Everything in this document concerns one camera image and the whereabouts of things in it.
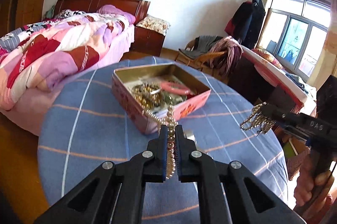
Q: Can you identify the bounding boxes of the pink bangle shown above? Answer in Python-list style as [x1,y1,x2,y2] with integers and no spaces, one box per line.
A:
[159,82,192,96]

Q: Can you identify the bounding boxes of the person's right hand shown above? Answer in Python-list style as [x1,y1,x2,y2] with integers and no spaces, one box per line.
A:
[293,155,334,214]

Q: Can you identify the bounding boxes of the white red desk cloth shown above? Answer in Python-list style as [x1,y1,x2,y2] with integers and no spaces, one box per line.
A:
[241,45,318,115]

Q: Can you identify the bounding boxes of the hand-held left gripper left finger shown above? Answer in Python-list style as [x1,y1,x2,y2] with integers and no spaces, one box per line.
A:
[34,124,169,224]

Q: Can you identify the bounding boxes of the grey garment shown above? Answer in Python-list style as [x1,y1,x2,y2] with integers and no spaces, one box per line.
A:
[179,35,224,58]

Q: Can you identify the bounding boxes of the blue plaid tablecloth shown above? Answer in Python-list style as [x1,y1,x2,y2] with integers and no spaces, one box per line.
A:
[37,57,289,224]

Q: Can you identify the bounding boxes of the hanging dark coats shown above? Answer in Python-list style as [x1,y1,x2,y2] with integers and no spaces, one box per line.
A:
[224,0,266,50]

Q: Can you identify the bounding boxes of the pink maroon clothes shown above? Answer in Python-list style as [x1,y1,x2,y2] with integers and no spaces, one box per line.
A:
[209,36,244,77]

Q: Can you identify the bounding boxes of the pile of folded clothes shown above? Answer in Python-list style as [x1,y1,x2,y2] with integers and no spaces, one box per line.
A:
[286,72,317,94]

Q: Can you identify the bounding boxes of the golden pearl bead necklace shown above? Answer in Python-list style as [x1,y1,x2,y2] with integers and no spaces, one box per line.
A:
[131,83,177,179]

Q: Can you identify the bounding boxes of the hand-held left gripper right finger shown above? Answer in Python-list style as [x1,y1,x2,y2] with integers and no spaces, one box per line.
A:
[175,124,303,224]

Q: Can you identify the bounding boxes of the gold chain necklace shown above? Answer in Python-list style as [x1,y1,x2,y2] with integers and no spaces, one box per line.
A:
[240,102,276,134]

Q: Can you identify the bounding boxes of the dark wooden nightstand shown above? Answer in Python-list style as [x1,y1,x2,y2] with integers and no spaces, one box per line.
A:
[131,24,166,57]

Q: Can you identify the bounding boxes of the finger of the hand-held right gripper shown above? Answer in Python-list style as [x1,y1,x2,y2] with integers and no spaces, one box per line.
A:
[274,121,312,147]
[261,103,307,123]

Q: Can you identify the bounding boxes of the green jade bangle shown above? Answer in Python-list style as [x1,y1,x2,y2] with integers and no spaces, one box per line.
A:
[160,95,186,108]

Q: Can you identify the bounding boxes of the dark wooden bed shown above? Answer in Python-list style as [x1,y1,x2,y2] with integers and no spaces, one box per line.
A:
[0,0,151,136]

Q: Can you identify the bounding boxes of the dark wooden desk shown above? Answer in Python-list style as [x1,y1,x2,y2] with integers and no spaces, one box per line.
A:
[228,55,316,119]

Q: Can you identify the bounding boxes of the pink patchwork quilt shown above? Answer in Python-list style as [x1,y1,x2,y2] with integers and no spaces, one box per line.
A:
[0,13,132,112]

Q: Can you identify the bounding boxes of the hanging red garment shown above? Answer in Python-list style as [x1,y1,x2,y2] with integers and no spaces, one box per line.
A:
[224,19,235,33]

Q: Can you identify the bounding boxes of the wicker chair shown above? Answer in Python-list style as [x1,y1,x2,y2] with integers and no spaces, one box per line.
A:
[175,39,230,72]

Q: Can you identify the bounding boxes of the window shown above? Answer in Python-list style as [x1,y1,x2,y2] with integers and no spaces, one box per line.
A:
[259,0,333,78]

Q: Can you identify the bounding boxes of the pink tin box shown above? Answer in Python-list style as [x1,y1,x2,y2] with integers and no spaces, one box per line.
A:
[112,63,212,135]

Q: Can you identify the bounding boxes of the black white spotted cloth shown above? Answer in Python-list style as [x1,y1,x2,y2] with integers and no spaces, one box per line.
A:
[54,9,87,19]

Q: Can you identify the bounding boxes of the teal cloth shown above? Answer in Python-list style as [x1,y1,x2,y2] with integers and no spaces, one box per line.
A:
[43,6,55,19]

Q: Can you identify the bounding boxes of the woven basket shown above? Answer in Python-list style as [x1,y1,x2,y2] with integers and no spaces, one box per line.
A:
[286,146,312,181]

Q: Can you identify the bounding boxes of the floral cushion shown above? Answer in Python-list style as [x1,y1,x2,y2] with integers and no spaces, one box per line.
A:
[137,15,171,35]

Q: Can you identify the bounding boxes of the floral pillow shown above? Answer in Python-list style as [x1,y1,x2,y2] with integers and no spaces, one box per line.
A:
[251,48,285,70]

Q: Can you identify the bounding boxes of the purple pillow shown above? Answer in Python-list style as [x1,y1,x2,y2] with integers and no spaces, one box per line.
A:
[97,5,136,24]

